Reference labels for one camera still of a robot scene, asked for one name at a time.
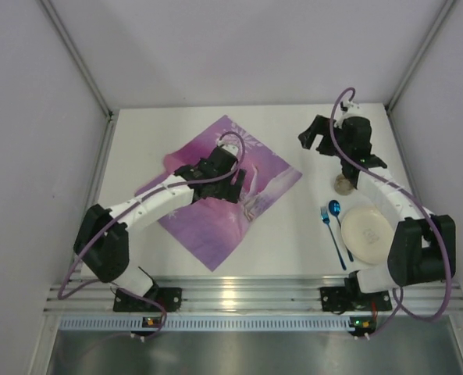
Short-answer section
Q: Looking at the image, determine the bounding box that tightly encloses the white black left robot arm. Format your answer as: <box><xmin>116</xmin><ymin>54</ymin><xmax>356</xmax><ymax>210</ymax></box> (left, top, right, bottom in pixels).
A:
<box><xmin>73</xmin><ymin>144</ymin><xmax>246</xmax><ymax>299</ymax></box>

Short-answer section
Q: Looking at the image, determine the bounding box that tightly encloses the cream round plate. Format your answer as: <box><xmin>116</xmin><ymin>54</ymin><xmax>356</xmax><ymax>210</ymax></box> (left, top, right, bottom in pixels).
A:
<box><xmin>340</xmin><ymin>206</ymin><xmax>394</xmax><ymax>265</ymax></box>

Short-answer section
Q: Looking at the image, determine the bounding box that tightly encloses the speckled white small cup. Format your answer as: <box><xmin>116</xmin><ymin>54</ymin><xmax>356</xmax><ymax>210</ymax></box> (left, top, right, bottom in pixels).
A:
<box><xmin>333</xmin><ymin>174</ymin><xmax>354</xmax><ymax>196</ymax></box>

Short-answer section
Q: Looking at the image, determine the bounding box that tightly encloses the aluminium corner frame post left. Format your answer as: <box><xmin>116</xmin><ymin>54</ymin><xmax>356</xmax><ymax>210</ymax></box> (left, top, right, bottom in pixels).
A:
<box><xmin>37</xmin><ymin>0</ymin><xmax>113</xmax><ymax>120</ymax></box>

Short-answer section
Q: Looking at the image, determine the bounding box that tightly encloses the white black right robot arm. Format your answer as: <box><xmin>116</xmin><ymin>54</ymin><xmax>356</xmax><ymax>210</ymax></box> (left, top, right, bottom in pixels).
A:
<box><xmin>298</xmin><ymin>114</ymin><xmax>456</xmax><ymax>295</ymax></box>

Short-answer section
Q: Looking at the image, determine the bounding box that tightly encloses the blue metal spoon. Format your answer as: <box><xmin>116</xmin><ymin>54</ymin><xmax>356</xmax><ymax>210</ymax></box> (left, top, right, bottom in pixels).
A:
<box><xmin>328</xmin><ymin>200</ymin><xmax>354</xmax><ymax>263</ymax></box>

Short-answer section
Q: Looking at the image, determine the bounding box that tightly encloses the purple printed placemat cloth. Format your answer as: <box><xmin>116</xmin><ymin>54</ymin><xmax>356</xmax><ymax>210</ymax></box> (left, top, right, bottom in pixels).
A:
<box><xmin>136</xmin><ymin>116</ymin><xmax>302</xmax><ymax>271</ymax></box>

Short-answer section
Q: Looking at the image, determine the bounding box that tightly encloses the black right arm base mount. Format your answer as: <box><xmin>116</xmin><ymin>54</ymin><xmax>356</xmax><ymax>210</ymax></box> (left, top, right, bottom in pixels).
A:
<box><xmin>319</xmin><ymin>272</ymin><xmax>392</xmax><ymax>315</ymax></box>

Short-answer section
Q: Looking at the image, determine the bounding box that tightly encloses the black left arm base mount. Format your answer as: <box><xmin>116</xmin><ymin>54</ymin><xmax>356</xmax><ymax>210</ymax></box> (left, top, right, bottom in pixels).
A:
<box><xmin>112</xmin><ymin>287</ymin><xmax>183</xmax><ymax>313</ymax></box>

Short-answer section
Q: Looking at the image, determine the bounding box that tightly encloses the aluminium rail front frame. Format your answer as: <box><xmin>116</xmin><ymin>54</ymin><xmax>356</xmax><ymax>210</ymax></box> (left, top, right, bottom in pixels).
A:
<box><xmin>44</xmin><ymin>246</ymin><xmax>445</xmax><ymax>315</ymax></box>

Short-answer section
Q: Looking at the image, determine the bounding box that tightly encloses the grey slotted cable duct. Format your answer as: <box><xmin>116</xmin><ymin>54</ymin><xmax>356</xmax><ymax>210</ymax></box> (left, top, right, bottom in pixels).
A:
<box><xmin>59</xmin><ymin>315</ymin><xmax>374</xmax><ymax>332</ymax></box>

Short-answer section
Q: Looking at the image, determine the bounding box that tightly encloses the aluminium corner frame post right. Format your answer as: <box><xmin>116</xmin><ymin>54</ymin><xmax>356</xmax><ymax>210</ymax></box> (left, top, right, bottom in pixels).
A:
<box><xmin>384</xmin><ymin>0</ymin><xmax>458</xmax><ymax>114</ymax></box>

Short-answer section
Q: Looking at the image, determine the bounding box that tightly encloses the aluminium corner frame post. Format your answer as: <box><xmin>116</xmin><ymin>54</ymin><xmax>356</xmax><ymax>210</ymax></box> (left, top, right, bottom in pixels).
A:
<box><xmin>384</xmin><ymin>0</ymin><xmax>458</xmax><ymax>114</ymax></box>
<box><xmin>37</xmin><ymin>0</ymin><xmax>113</xmax><ymax>120</ymax></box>

